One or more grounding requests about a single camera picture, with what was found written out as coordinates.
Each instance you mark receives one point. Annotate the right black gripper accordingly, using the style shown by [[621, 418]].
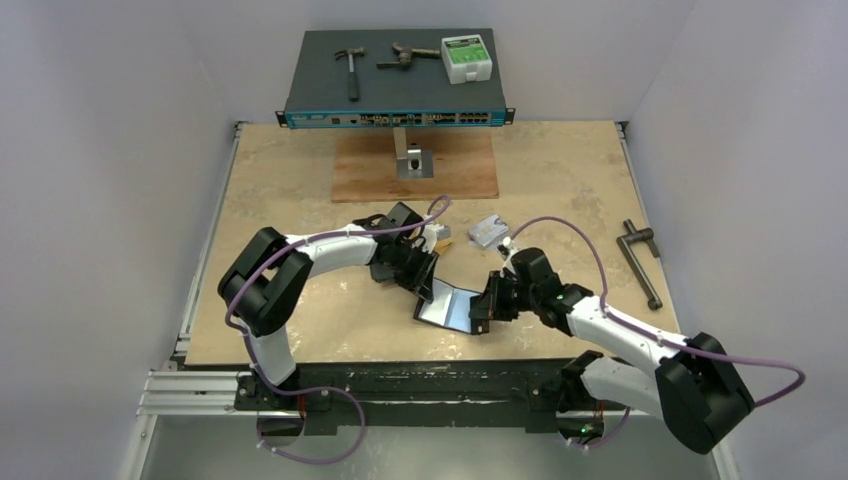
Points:
[[494, 298]]

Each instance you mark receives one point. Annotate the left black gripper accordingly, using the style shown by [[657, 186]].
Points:
[[420, 280]]

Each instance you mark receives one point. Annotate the black card holder wallet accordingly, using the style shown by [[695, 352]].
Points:
[[449, 308]]

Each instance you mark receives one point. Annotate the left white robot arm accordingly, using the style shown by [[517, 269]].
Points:
[[263, 286]]

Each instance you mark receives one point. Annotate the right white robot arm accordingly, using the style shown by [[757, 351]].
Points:
[[681, 381]]

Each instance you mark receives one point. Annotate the gold VIP card stack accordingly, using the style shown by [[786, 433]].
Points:
[[441, 246]]

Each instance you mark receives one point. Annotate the silver card stack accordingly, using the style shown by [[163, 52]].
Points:
[[488, 232]]

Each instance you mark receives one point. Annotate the wooden board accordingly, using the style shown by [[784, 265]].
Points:
[[366, 168]]

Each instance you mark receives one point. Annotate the small hammer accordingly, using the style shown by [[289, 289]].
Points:
[[351, 54]]

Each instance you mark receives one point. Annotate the rusty pliers tool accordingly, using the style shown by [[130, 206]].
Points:
[[405, 55]]

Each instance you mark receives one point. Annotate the white green plastic box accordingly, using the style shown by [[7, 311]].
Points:
[[466, 59]]

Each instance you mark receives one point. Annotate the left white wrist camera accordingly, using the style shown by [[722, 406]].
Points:
[[433, 232]]

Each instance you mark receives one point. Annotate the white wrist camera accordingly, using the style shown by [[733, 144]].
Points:
[[433, 232], [507, 248]]

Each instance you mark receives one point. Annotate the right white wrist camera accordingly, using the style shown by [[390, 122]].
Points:
[[507, 248]]

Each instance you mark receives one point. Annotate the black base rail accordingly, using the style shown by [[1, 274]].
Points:
[[535, 395]]

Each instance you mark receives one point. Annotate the metal stand bracket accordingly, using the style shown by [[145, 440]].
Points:
[[412, 161]]

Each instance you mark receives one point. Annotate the blue network switch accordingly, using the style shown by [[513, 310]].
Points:
[[415, 98]]

